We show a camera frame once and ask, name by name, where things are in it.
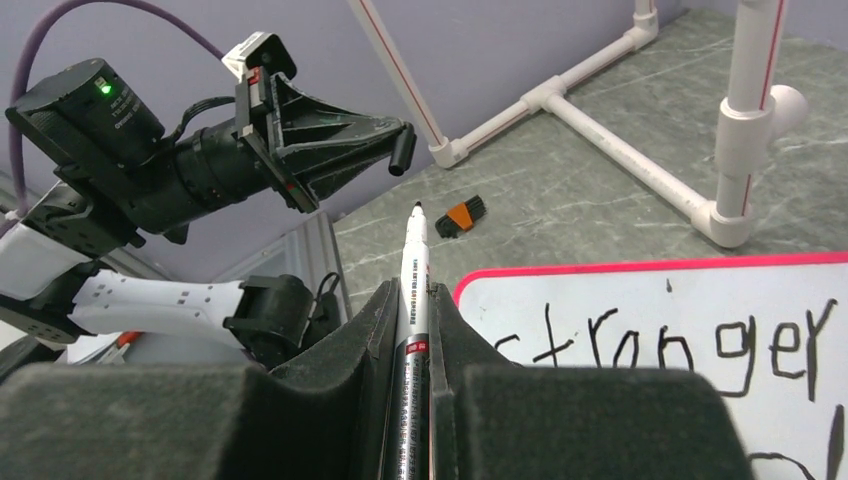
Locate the orange black small block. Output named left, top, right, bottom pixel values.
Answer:
left=435, top=195, right=487, bottom=239

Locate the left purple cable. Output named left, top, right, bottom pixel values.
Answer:
left=6, top=0, right=227, bottom=217

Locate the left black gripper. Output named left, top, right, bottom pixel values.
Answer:
left=235, top=66, right=406, bottom=214

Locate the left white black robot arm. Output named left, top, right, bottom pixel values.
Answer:
left=1, top=58, right=416, bottom=369

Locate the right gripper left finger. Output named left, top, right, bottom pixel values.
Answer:
left=1, top=280, right=399, bottom=479

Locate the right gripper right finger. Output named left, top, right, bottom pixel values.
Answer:
left=429, top=284, right=752, bottom=479

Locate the white pvc pipe frame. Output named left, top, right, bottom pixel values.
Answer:
left=347, top=0, right=811, bottom=250

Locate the red framed whiteboard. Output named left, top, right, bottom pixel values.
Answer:
left=454, top=252, right=847, bottom=479

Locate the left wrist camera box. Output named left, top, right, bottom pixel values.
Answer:
left=221, top=31, right=298, bottom=79

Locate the black white marker pen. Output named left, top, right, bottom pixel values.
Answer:
left=383, top=202, right=430, bottom=479

